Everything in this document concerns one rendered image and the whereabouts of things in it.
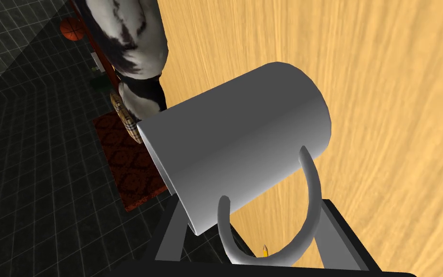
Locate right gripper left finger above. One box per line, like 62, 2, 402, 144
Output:
143, 201, 191, 263

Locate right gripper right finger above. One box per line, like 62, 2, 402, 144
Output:
313, 199, 382, 271

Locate grey mug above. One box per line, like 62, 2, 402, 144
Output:
136, 61, 332, 267

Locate red patterned rug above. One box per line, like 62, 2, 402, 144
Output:
92, 111, 168, 213

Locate tan plaid cushion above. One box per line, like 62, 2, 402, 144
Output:
110, 91, 144, 144

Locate wooden table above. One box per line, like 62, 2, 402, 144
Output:
156, 0, 443, 277

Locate white and black furry object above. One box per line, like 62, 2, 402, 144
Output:
78, 0, 169, 122

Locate orange basketball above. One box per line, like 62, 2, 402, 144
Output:
60, 17, 86, 42

